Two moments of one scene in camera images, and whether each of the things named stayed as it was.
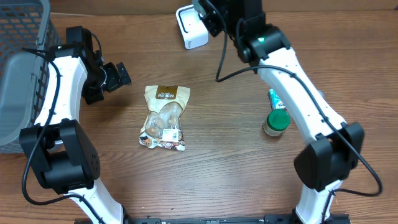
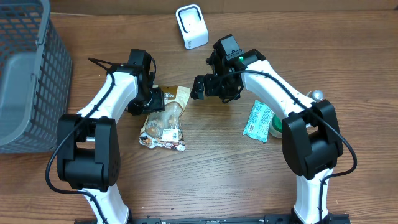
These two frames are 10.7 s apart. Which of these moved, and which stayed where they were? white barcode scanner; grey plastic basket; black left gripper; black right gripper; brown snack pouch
Moved: black left gripper; black right gripper
Stayed: grey plastic basket; white barcode scanner; brown snack pouch
